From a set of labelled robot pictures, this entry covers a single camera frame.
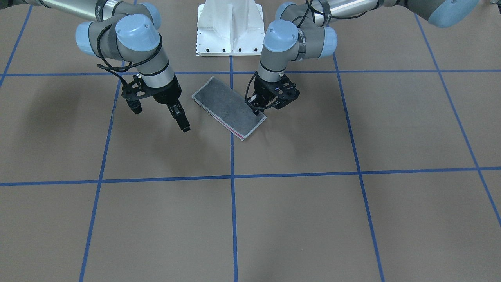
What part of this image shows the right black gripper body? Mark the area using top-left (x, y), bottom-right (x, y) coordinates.
top-left (121, 75), bottom-right (183, 115)

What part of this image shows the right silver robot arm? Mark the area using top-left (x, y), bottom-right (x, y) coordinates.
top-left (25, 0), bottom-right (190, 132)

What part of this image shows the pink and grey towel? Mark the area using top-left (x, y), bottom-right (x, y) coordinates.
top-left (191, 77), bottom-right (267, 141)

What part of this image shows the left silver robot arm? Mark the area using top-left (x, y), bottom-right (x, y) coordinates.
top-left (245, 0), bottom-right (478, 115)

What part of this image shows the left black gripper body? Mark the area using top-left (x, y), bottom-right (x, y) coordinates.
top-left (246, 73), bottom-right (299, 111)

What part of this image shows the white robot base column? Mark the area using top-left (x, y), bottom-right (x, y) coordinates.
top-left (196, 0), bottom-right (265, 56)

